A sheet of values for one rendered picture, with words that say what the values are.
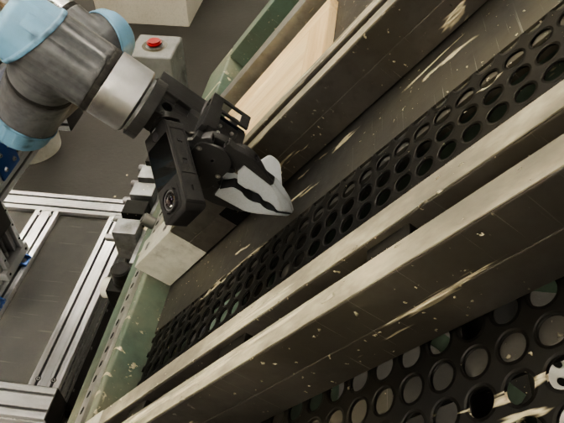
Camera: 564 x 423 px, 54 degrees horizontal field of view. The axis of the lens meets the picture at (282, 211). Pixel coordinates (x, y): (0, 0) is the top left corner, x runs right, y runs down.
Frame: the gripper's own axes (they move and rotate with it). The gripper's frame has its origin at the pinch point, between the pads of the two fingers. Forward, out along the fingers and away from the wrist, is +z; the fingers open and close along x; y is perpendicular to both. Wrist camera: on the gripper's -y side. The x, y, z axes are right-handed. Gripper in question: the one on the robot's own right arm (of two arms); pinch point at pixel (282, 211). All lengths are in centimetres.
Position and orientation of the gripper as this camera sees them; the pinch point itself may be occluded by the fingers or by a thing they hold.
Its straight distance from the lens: 66.4
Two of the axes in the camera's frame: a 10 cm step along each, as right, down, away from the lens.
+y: 1.4, -7.1, 6.9
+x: -6.1, 4.9, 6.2
